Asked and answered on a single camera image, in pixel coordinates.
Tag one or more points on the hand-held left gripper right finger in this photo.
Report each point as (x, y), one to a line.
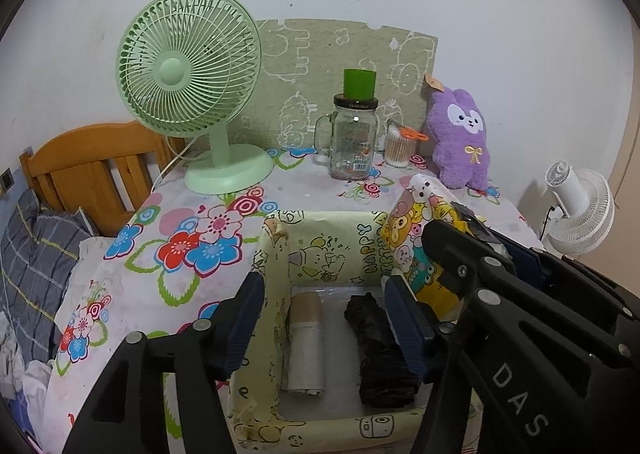
(407, 329)

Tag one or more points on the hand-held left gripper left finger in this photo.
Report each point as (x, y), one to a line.
(245, 329)

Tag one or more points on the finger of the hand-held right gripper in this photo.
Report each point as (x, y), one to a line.
(525, 261)
(450, 254)

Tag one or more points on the black cloth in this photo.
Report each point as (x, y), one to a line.
(380, 374)

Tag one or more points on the beige cloth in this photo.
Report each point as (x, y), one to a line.
(305, 349)

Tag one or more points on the yellow cartoon storage box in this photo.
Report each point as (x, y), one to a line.
(320, 244)

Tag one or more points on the white floor fan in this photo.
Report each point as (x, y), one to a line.
(585, 219)

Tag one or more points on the purple plush bunny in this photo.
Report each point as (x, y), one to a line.
(457, 154)

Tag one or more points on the cotton swab jar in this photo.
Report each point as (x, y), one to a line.
(397, 149)

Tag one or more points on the glass mug jar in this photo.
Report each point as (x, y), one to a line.
(350, 144)

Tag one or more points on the beige door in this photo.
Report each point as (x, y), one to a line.
(631, 154)

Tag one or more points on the green plastic cup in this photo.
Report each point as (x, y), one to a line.
(359, 83)

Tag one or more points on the white crumpled cloth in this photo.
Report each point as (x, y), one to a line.
(30, 379)

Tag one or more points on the wooden headboard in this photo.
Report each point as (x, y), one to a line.
(90, 169)

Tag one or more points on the grey plaid pillow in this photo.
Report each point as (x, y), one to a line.
(35, 254)

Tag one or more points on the green cartoon printed board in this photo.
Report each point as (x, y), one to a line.
(310, 64)

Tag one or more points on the green desk fan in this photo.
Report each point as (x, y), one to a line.
(172, 71)

